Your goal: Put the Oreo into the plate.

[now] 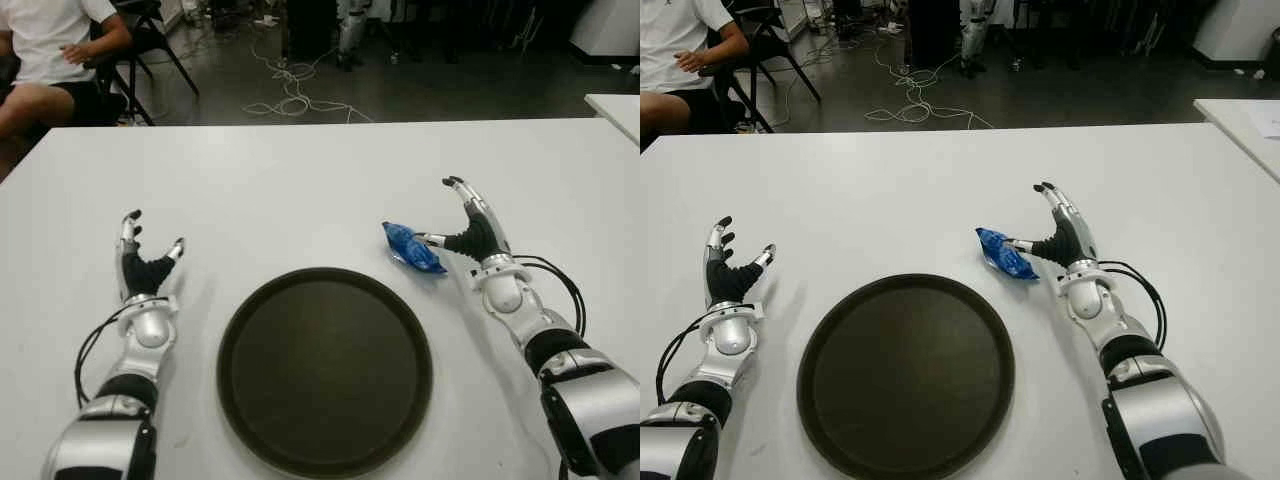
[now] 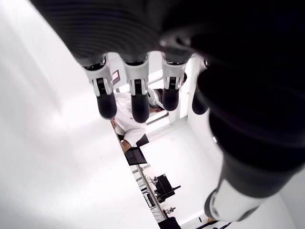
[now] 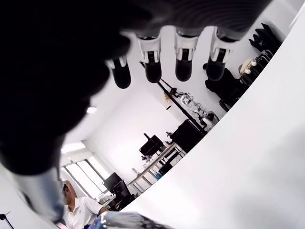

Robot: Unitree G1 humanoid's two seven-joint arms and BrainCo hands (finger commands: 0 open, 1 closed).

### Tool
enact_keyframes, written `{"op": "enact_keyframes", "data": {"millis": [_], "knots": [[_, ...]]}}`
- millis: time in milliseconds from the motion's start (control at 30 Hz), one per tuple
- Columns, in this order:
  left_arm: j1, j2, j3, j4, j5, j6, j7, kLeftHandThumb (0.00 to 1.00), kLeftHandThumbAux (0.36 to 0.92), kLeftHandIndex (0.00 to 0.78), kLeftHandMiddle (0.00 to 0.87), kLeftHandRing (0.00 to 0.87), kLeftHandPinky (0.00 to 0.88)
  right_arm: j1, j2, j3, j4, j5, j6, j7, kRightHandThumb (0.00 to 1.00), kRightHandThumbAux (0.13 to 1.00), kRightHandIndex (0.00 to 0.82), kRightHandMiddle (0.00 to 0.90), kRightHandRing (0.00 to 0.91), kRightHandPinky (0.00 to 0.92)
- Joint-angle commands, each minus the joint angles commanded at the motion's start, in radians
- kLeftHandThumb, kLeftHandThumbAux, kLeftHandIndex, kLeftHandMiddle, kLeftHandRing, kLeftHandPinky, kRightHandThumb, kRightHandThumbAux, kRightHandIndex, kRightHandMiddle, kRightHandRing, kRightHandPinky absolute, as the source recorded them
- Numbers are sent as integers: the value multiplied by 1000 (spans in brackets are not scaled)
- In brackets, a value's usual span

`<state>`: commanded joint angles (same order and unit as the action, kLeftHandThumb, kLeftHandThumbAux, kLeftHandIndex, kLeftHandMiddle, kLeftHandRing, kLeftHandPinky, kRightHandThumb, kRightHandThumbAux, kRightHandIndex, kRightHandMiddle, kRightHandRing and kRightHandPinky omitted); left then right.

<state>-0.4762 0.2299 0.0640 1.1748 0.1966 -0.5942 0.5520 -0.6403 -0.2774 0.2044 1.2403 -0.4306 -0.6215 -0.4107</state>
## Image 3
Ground black rack of cases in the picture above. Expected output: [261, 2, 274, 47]
[239, 50, 274, 85]

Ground white workbench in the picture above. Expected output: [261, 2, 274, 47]
[127, 140, 187, 193]

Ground beige pad with white balls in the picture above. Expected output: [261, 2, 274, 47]
[238, 58, 258, 75]

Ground silver humanoid robot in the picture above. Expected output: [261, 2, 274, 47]
[177, 92, 219, 132]

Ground large window with dark frame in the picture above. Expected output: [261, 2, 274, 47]
[61, 157, 108, 199]

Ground black equipment case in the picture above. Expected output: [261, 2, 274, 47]
[171, 118, 206, 154]

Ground black equipment on workbench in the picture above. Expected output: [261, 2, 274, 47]
[139, 133, 167, 156]

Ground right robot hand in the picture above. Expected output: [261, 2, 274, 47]
[0, 0, 297, 223]

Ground black folded stands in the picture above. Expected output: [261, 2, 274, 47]
[248, 22, 284, 52]

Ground black backpack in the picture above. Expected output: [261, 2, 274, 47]
[203, 63, 243, 105]

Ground seated person in white shirt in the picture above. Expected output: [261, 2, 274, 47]
[58, 180, 108, 229]

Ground black robot gantry frame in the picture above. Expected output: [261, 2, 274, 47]
[157, 78, 208, 135]

